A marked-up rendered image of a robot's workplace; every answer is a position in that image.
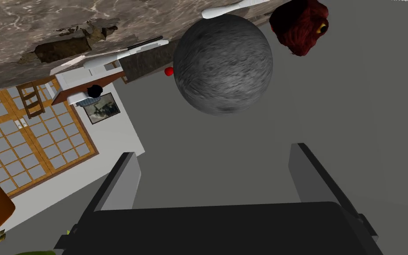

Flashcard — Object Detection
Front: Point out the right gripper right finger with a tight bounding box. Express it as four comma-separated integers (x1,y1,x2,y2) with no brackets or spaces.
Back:
289,143,361,217

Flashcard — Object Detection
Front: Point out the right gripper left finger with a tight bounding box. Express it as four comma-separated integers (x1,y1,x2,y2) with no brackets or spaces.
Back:
82,152,142,216

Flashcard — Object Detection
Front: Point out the framed dark picture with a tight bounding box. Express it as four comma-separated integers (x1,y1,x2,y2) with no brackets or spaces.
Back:
82,92,121,125

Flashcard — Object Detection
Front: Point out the wooden framed glass door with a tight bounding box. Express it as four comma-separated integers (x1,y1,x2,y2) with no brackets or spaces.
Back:
0,78,100,199

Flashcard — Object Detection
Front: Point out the wooden chair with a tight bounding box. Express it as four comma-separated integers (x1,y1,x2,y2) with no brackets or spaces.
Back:
16,81,46,120

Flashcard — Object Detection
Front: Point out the grey ball door knob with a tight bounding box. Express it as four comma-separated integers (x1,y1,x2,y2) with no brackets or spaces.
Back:
173,14,274,116

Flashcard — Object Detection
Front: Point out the dark red furry object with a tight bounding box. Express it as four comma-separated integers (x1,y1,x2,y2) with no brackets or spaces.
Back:
269,0,330,57

